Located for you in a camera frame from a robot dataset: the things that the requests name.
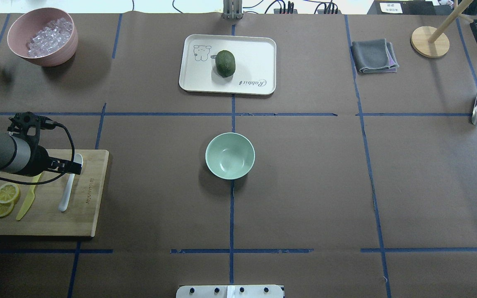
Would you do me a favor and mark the yellow plastic knife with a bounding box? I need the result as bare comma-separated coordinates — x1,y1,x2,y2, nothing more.
15,173,43,221

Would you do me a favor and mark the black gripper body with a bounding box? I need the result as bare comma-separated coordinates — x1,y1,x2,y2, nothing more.
46,157,67,173

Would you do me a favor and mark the black power box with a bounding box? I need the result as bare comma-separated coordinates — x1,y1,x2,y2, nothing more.
367,0,436,15

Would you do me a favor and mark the yellow lemon slice upper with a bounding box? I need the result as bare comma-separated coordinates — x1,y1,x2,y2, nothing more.
0,183,21,204

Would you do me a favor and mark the green lime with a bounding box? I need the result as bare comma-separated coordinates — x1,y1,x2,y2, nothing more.
215,50,236,78

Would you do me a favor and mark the grey folded cloth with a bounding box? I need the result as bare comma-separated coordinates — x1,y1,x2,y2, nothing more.
351,39,399,74

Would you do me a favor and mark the mint green bowl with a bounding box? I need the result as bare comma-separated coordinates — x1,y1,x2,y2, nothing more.
205,132,256,180

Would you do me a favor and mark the yellow lemon slice lower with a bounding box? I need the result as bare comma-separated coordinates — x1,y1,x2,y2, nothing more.
0,201,15,218

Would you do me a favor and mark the aluminium frame post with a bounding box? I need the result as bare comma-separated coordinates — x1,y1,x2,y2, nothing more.
223,0,243,19

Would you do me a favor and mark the wooden mug tree stand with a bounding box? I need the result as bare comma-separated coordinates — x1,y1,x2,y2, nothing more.
410,0,472,58

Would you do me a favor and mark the pink bowl of ice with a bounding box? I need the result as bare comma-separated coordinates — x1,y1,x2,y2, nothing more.
7,8,78,67

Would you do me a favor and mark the cream rabbit tray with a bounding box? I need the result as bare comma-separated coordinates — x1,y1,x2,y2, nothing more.
178,34,277,96

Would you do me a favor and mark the bamboo cutting board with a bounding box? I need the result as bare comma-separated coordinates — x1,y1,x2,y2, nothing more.
0,149,111,237

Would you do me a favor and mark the white plastic spoon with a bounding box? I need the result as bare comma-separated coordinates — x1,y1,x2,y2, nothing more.
58,154,83,212

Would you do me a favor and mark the yellow lemon slice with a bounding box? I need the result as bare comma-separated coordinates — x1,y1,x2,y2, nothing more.
0,201,15,218
0,183,21,204

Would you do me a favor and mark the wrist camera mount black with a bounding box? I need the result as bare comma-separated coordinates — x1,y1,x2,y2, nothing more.
7,112,57,148

